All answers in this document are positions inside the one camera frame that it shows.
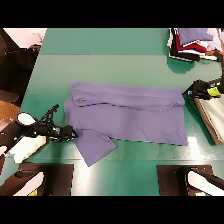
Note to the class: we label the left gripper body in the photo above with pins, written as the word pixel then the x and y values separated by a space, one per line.
pixel 65 132

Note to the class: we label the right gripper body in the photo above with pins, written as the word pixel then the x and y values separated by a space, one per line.
pixel 201 90

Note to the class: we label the purple T-shirt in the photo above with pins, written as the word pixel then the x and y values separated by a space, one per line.
pixel 133 116

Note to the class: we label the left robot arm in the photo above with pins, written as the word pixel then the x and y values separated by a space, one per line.
pixel 26 146

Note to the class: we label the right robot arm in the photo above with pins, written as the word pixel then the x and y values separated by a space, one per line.
pixel 203 181

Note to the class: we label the grey garment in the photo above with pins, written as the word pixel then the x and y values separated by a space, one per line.
pixel 215 113

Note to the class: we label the black garment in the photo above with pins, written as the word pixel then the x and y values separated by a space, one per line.
pixel 186 56

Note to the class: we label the red garment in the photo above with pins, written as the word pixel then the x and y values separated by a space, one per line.
pixel 191 47

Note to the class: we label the brown garment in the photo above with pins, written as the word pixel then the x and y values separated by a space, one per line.
pixel 213 135

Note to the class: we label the purple garment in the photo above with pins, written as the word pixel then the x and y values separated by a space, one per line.
pixel 193 34

